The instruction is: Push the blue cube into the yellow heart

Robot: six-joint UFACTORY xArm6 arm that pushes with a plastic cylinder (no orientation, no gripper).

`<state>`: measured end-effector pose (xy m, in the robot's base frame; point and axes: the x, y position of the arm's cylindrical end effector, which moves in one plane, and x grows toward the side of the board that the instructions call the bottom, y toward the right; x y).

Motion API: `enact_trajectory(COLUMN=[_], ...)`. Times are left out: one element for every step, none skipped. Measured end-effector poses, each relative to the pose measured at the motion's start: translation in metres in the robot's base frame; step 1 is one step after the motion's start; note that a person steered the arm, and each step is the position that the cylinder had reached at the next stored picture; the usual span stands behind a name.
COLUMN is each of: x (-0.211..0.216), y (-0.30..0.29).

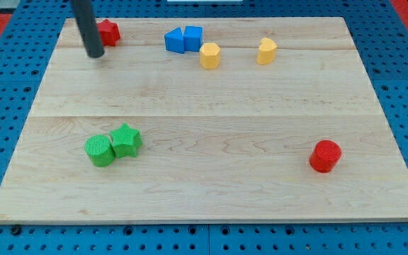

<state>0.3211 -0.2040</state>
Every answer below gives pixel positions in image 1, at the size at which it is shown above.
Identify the blue cube block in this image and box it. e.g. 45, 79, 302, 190
183, 26, 203, 52

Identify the yellow heart block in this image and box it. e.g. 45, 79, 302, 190
256, 38, 277, 65

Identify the wooden board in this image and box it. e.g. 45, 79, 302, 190
0, 17, 408, 225

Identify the yellow hexagon block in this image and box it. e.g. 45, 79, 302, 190
199, 42, 221, 69

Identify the green star block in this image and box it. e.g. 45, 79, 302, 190
109, 123, 142, 158

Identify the blue triangle block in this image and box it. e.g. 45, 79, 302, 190
164, 27, 185, 54

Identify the green cylinder block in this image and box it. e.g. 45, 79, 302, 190
84, 135, 115, 167

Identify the red cylinder block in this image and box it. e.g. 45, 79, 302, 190
309, 140, 342, 173

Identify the red star block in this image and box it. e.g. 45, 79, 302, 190
97, 19, 121, 47

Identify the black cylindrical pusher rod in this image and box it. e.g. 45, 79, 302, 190
69, 0, 105, 58

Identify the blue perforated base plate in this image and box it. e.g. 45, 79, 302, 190
0, 1, 408, 254

